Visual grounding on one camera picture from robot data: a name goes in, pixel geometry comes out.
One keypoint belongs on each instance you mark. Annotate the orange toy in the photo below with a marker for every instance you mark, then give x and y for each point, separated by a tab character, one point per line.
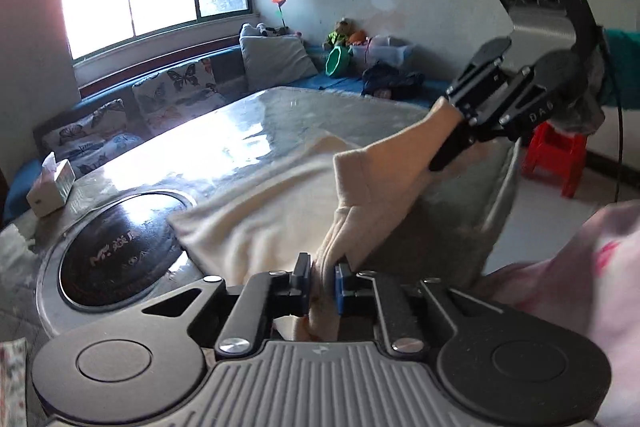
357	38

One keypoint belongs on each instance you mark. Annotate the clear plastic storage box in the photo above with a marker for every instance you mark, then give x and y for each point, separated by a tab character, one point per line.
385	52

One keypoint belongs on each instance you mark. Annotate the blue sofa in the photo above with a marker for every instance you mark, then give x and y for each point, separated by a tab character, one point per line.
320	82

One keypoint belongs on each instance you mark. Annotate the butterfly print seat cushion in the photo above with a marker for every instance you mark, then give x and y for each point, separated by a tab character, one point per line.
105	154

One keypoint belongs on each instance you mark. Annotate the person's pink clothing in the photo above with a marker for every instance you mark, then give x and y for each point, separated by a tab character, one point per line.
575	307

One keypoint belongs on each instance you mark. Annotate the grey pillow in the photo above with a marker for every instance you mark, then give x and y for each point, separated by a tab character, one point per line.
277	59

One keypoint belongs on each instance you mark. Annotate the dark clothes heap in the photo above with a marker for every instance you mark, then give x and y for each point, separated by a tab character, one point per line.
392	79

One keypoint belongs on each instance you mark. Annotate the red plastic stool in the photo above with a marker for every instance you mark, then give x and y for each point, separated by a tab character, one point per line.
555	157

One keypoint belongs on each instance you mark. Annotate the black white soft toy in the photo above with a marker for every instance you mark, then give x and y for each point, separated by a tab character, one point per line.
265	29

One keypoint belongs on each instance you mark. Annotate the floral patterned cloth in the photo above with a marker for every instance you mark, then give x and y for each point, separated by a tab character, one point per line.
12	382

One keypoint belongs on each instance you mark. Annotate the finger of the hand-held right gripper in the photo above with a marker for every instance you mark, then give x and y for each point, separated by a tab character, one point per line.
480	82
530	107

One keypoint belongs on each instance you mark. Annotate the white tissue box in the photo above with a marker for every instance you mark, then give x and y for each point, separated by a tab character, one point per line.
50	187

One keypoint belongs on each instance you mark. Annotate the beige garment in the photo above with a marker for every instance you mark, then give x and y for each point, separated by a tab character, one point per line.
280	202

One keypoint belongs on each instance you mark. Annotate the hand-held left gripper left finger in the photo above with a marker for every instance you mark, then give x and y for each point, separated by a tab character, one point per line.
300	279

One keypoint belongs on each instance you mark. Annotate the person's right hand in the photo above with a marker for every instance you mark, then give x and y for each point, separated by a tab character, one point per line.
585	97

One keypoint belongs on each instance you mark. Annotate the brown green plush toy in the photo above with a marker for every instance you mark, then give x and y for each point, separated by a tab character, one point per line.
340	32

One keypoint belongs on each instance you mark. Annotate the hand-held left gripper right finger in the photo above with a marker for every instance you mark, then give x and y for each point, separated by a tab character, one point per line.
341	289

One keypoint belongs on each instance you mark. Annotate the round black induction cooker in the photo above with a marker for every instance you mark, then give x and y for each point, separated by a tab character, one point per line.
120	247

